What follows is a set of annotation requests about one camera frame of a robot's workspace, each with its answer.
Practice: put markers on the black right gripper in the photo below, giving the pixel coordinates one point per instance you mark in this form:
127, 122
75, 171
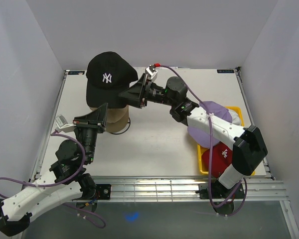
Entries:
138, 93

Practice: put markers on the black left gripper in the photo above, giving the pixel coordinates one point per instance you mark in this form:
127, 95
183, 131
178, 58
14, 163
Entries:
96, 119

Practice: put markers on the beige R baseball cap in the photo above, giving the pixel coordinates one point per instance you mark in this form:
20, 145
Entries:
117, 119

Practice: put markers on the black NY baseball cap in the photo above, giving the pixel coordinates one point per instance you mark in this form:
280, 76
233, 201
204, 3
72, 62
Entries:
108, 74

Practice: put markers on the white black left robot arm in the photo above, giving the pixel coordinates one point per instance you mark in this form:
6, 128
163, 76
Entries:
65, 180

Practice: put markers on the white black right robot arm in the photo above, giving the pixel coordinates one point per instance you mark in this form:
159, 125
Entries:
247, 144

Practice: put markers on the dark label sticker left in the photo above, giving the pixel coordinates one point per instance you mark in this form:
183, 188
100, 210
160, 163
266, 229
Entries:
76, 72

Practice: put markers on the dark label sticker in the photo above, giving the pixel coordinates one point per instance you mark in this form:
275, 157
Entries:
225, 71
76, 72

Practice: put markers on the yellow plastic tray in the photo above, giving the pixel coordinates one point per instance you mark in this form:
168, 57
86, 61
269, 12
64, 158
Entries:
221, 154

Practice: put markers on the dark label sticker right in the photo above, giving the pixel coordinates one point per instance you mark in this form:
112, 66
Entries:
225, 71

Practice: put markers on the white baseball cap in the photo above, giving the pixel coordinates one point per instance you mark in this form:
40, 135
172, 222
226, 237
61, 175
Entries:
235, 117

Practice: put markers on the red LA baseball cap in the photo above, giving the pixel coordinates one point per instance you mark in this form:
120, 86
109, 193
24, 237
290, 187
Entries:
221, 159

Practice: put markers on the paper strip at wall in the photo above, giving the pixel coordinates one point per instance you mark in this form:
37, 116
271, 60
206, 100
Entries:
172, 67

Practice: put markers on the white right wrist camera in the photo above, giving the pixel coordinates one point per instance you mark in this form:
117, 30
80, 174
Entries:
151, 72

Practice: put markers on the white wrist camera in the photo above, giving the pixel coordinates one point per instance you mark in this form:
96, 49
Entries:
151, 72
62, 125

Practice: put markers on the black wire hat stand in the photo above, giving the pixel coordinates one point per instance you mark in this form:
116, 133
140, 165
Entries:
124, 130

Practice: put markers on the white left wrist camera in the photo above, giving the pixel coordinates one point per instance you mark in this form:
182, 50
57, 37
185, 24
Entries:
62, 125

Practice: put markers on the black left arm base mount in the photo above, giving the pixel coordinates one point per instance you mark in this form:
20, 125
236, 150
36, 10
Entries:
103, 191

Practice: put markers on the aluminium frame rail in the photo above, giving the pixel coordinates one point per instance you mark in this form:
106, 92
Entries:
185, 189

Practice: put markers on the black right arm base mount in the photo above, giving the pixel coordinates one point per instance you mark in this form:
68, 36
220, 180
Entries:
221, 193

